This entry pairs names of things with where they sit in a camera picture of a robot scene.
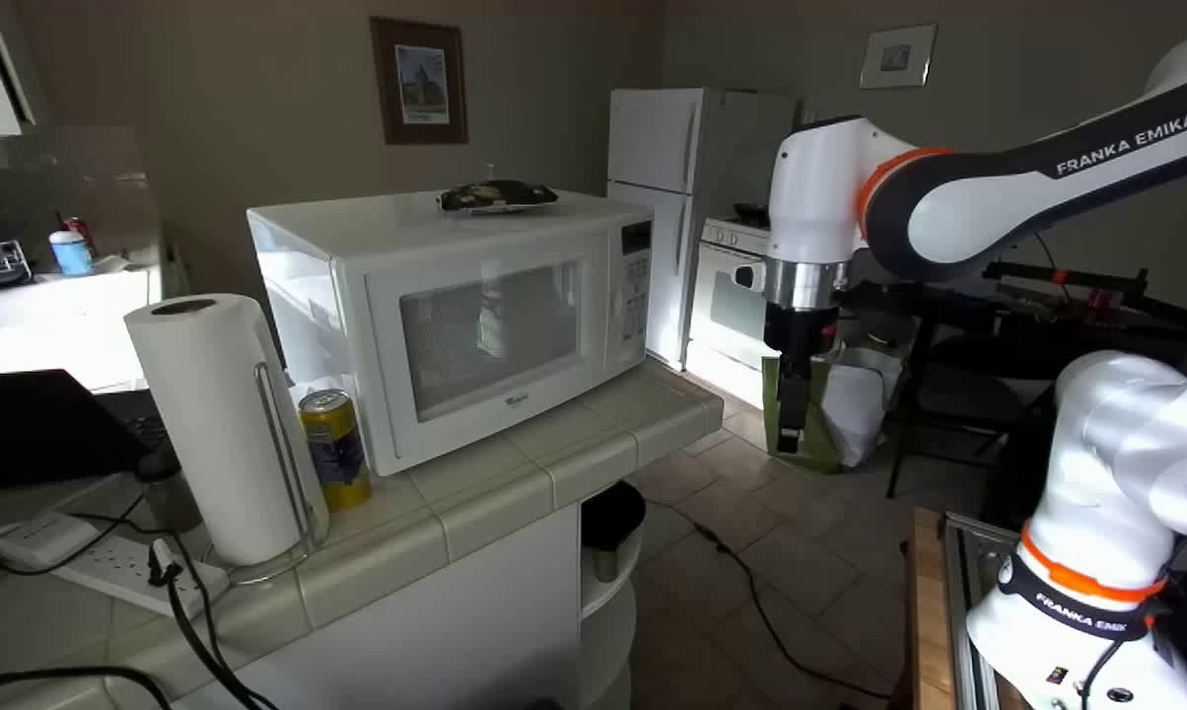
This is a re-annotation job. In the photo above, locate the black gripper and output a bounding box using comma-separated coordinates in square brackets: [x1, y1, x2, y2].
[774, 308, 838, 454]

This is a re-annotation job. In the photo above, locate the white microwave oven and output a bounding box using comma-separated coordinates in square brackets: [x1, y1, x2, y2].
[245, 194, 651, 476]

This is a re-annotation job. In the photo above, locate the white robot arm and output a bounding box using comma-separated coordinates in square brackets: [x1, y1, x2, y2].
[767, 38, 1187, 710]

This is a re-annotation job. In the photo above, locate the dark object on microwave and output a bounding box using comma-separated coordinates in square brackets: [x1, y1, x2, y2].
[438, 178, 556, 215]

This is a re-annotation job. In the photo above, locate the white stove oven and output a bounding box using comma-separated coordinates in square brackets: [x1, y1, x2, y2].
[685, 216, 774, 405]

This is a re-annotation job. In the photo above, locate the green and white bag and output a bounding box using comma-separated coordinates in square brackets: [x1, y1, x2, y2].
[760, 346, 902, 474]

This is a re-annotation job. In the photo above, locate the black folding table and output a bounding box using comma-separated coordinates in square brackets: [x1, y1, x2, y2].
[843, 263, 1187, 495]

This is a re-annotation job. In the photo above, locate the white refrigerator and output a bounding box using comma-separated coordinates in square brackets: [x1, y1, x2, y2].
[609, 87, 798, 367]

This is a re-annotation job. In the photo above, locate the small light framed picture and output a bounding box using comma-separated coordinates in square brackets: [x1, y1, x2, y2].
[860, 23, 935, 92]

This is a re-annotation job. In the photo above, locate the yellow blue drink can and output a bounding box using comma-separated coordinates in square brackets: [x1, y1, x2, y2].
[300, 389, 371, 510]

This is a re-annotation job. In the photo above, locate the white paper towel roll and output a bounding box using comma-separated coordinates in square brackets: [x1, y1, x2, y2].
[126, 293, 328, 570]

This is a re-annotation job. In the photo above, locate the white power strip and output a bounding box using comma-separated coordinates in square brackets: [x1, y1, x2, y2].
[0, 512, 230, 614]

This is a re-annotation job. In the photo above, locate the black laptop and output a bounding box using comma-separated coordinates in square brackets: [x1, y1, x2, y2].
[0, 372, 178, 488]

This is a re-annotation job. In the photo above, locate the black floor cable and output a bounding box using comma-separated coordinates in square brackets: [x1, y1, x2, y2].
[648, 495, 901, 708]

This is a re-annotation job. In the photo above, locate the framed picture dark frame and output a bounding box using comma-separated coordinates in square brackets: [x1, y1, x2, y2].
[371, 17, 470, 147]

